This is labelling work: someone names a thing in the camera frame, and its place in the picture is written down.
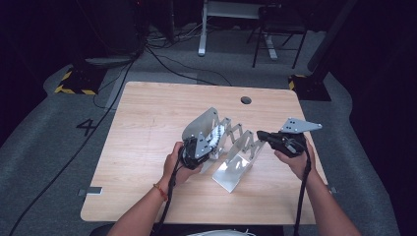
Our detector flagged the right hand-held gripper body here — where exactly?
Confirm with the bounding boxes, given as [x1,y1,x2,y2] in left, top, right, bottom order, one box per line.
[272,117,324,158]

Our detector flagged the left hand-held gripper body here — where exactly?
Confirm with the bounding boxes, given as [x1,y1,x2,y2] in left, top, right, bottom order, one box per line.
[178,132,214,171]

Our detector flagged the grey metal expandable rack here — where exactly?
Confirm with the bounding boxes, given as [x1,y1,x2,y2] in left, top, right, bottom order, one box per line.
[181,106,267,194]

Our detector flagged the person's left hand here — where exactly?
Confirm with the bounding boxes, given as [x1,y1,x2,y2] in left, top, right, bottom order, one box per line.
[161,141,205,190]

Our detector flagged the person's right hand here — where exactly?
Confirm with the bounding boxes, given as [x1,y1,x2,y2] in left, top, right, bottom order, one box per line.
[273,139,318,182]

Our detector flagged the black yellow striped floor base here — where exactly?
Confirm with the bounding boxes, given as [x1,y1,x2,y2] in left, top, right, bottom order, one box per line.
[53,67,107,96]
[288,74,332,102]

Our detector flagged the black folding chair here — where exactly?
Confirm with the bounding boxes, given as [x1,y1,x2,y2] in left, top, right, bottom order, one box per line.
[246,3,309,70]

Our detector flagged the dark cloth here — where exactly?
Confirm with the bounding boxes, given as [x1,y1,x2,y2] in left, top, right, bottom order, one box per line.
[89,222,123,236]

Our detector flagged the black equipment cabinet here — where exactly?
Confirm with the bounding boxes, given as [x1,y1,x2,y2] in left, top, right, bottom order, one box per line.
[77,0,149,58]

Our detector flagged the red string bracelet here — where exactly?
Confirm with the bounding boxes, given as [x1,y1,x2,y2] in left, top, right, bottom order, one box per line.
[152,183,169,203]

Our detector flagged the left hand-held gripper black cable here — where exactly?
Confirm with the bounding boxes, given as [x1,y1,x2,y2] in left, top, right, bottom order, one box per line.
[151,156,185,236]

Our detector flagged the hand-held gripper black cable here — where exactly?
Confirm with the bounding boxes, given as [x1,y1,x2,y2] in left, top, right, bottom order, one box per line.
[151,156,185,236]
[293,141,313,236]

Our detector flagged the right hand-held gripper black cable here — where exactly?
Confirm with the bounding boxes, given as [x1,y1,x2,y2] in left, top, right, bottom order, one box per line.
[293,141,313,236]

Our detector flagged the curved black floor cable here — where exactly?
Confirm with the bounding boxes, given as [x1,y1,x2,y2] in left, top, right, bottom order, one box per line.
[145,45,233,88]

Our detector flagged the black slanted post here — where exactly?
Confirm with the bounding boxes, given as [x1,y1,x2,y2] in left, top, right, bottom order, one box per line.
[307,0,359,83]

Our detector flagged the grey flat base plate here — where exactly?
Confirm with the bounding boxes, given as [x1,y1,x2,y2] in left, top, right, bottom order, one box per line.
[85,57,134,69]

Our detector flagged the white desk frame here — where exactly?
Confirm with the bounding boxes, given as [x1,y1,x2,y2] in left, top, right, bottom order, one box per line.
[197,0,279,62]

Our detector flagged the long black floor cable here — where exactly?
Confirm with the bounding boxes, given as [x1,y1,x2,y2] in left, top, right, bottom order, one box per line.
[8,55,139,236]

